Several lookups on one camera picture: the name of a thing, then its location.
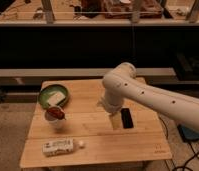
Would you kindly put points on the black smartphone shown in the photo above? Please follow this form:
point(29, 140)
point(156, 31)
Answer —
point(126, 118)

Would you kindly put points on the green bowl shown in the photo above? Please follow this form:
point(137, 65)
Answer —
point(48, 91)

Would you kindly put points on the blue box on floor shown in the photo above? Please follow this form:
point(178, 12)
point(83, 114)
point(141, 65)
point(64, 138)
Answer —
point(187, 134)

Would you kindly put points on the wooden folding table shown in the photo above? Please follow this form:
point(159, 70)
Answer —
point(89, 123)

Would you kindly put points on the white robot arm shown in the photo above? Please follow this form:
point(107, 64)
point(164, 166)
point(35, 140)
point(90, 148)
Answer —
point(120, 83)

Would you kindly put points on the white cup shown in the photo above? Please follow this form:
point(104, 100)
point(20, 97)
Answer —
point(54, 122)

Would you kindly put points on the long grey bench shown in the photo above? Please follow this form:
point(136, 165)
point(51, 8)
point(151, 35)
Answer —
point(35, 77)

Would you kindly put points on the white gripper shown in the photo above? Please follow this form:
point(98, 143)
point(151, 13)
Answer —
point(112, 106)

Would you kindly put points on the white plastic bottle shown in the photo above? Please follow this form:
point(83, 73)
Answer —
point(60, 147)

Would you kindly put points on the red object in cup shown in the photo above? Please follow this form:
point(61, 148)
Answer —
point(56, 112)

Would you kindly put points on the white block in bowl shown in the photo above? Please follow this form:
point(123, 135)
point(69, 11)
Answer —
point(56, 98)

